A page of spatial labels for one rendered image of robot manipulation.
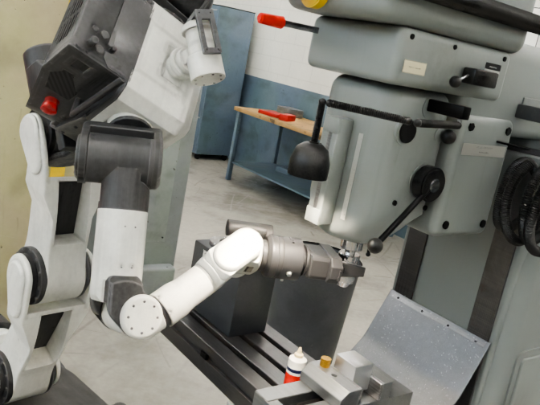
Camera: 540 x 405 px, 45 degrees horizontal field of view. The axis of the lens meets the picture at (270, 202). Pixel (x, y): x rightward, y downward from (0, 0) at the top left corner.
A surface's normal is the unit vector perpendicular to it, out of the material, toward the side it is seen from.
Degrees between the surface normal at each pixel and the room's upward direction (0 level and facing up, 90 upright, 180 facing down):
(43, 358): 28
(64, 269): 81
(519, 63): 90
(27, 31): 90
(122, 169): 71
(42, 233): 90
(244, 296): 90
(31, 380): 104
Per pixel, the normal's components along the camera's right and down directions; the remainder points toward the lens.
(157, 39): 0.70, -0.26
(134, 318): 0.55, -0.03
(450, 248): -0.79, 0.00
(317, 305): 0.07, 0.31
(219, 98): 0.59, 0.30
